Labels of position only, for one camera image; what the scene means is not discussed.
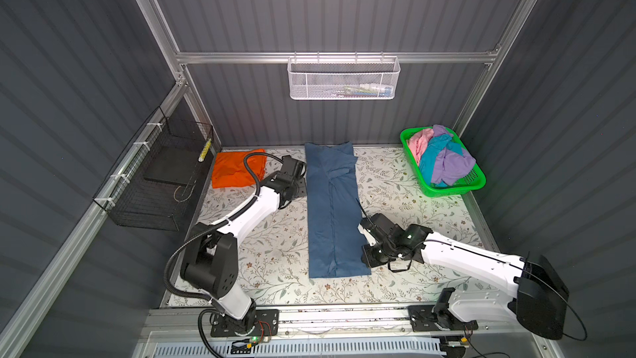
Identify blue t shirt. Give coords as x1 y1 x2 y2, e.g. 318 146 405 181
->
305 143 371 278

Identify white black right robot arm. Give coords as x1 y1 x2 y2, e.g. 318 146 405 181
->
358 214 569 340

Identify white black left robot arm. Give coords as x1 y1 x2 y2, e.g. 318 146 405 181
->
164 152 306 332

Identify folded orange t shirt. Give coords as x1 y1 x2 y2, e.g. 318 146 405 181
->
211 149 268 189

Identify yellow marker pen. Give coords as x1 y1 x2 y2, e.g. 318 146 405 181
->
198 139 212 162

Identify purple t shirt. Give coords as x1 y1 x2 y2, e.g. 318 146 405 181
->
433 124 476 187

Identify pink t shirt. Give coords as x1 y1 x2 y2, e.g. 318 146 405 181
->
407 129 434 165

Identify teal t shirt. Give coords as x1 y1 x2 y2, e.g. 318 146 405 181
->
418 134 462 187

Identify items in white basket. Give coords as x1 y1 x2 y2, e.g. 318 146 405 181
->
324 84 394 99

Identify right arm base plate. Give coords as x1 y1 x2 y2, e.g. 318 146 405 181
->
407 304 479 331

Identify white wire mesh basket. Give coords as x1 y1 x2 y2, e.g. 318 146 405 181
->
287 54 401 100

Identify aluminium mounting rail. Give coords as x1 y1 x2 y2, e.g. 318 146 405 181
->
140 302 527 340

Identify white slotted cable duct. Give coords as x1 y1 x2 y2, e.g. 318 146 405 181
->
151 336 447 358

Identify black wire cage basket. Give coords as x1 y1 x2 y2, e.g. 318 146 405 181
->
94 109 215 231

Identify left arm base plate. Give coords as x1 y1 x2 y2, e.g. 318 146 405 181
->
210 308 280 337

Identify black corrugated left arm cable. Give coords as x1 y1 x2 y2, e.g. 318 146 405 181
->
162 151 284 358

